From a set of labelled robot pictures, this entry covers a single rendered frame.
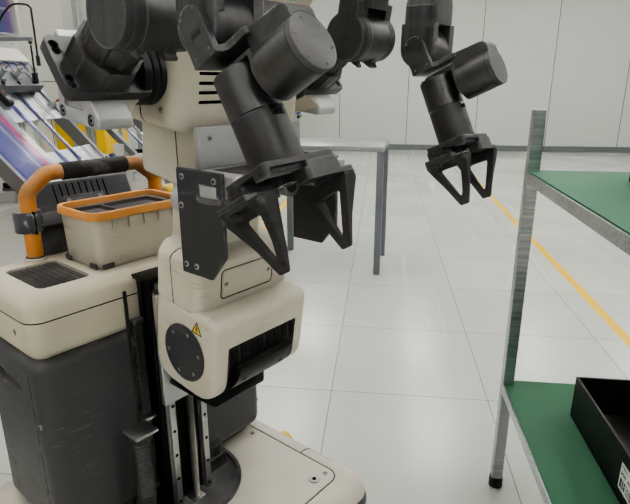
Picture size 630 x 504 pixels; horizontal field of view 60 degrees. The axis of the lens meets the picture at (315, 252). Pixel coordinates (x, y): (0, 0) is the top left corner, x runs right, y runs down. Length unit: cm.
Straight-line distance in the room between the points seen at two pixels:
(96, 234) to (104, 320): 16
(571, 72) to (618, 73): 75
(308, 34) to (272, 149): 11
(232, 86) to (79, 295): 63
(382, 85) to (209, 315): 932
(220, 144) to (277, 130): 31
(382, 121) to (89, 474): 927
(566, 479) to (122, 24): 120
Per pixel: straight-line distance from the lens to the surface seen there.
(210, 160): 82
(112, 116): 76
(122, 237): 115
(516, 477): 192
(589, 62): 1065
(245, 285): 96
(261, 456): 144
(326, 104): 106
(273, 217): 49
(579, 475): 140
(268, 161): 50
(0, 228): 279
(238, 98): 55
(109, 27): 67
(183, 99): 82
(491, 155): 95
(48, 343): 108
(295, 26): 51
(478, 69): 87
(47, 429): 116
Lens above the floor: 116
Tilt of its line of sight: 17 degrees down
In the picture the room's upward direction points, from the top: straight up
